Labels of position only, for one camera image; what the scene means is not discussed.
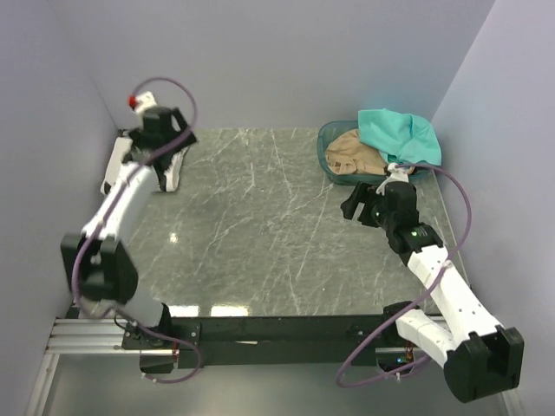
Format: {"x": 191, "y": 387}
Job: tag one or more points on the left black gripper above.
{"x": 178, "y": 122}

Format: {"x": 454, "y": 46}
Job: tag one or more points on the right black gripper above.
{"x": 365, "y": 194}

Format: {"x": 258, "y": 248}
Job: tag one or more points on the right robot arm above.
{"x": 479, "y": 357}

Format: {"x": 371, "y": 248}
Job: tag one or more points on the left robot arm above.
{"x": 100, "y": 272}

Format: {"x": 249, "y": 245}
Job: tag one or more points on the teal t shirt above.
{"x": 401, "y": 138}

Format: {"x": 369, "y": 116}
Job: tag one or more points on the beige t shirt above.
{"x": 347, "y": 159}

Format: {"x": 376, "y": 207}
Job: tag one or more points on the teal plastic laundry basket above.
{"x": 326, "y": 134}

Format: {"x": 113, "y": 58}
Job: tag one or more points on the black base crossbar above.
{"x": 226, "y": 353}

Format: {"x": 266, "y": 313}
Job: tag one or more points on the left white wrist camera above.
{"x": 141, "y": 102}

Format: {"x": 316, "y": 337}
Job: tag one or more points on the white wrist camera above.
{"x": 141, "y": 102}
{"x": 394, "y": 173}

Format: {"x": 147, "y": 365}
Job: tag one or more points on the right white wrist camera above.
{"x": 394, "y": 173}

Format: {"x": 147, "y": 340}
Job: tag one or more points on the aluminium frame rail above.
{"x": 79, "y": 336}

